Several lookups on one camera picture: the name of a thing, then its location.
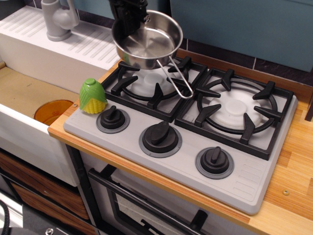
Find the black oven door handle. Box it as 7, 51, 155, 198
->
88, 165, 207, 235

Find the grey toy stove top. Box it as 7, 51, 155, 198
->
63, 45, 299, 216

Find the orange sink drain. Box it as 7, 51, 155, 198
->
34, 100, 73, 126

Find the black burner grate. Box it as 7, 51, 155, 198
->
175, 69, 298, 160
101, 56, 208, 122

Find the toy oven door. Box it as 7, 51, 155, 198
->
81, 153, 253, 235

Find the black cable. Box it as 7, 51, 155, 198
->
0, 199, 12, 235

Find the black right burner grate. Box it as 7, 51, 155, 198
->
175, 69, 298, 160

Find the black middle stove knob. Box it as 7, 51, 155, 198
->
139, 121, 182, 158

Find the black left stove knob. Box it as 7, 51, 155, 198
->
96, 105, 130, 134

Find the black right stove knob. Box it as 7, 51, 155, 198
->
195, 146, 234, 180

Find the stainless steel pan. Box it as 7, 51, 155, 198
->
112, 10, 194, 99

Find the white left burner disc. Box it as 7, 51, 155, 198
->
128, 69, 177, 97

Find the wooden drawer front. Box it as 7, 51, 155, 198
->
0, 150, 96, 235

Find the grey toy faucet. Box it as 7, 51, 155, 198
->
41, 0, 79, 42

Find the black left burner grate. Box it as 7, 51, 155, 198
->
101, 56, 208, 122

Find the toy corncob with green husk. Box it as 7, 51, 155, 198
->
79, 78, 108, 114

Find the black stove knob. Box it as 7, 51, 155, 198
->
139, 121, 182, 158
195, 146, 234, 180
96, 105, 130, 134

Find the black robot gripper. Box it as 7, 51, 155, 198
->
109, 0, 148, 39

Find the white toy sink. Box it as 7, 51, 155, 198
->
0, 6, 119, 187

